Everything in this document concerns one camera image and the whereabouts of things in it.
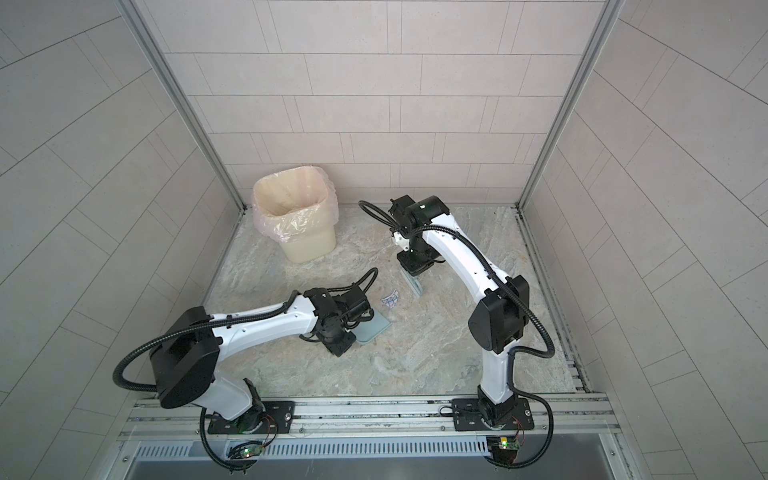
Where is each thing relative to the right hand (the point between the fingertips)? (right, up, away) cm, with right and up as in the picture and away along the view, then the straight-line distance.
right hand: (415, 271), depth 80 cm
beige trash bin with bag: (-32, +17, +2) cm, 37 cm away
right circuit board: (+21, -39, -11) cm, 46 cm away
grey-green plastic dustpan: (-13, -16, -1) cm, 21 cm away
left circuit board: (-37, -38, -15) cm, 55 cm away
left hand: (-18, -20, +1) cm, 27 cm away
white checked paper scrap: (-7, -11, +11) cm, 17 cm away
